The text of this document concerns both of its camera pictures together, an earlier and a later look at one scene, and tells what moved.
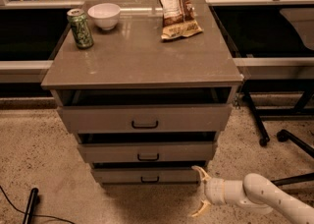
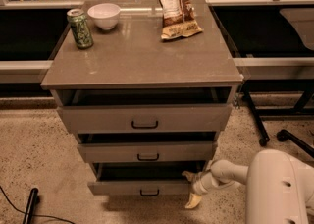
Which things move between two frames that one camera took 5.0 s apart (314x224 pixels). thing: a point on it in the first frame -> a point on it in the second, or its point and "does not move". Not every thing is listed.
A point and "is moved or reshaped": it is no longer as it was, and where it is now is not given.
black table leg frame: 303,108 does not move
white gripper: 214,190 -> 198,186
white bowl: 106,15 does not move
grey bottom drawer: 145,176 is moved or reshaped
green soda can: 80,28 does not move
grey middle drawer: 146,152 does not move
